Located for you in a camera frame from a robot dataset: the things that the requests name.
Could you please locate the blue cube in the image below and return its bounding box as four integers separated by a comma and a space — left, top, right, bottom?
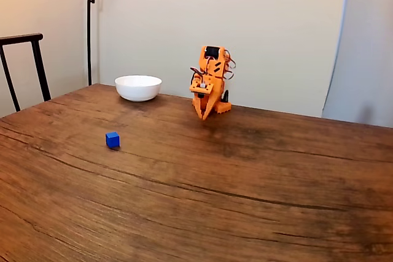
105, 131, 120, 148

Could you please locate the black floor lamp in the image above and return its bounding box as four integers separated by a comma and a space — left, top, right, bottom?
86, 0, 138, 87

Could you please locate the black chair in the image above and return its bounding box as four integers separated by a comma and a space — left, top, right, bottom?
0, 33, 52, 113

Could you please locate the white bowl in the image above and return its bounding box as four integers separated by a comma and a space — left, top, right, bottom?
114, 74, 163, 102

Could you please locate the orange camera mount with camera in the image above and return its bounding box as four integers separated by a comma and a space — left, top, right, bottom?
189, 79, 214, 99

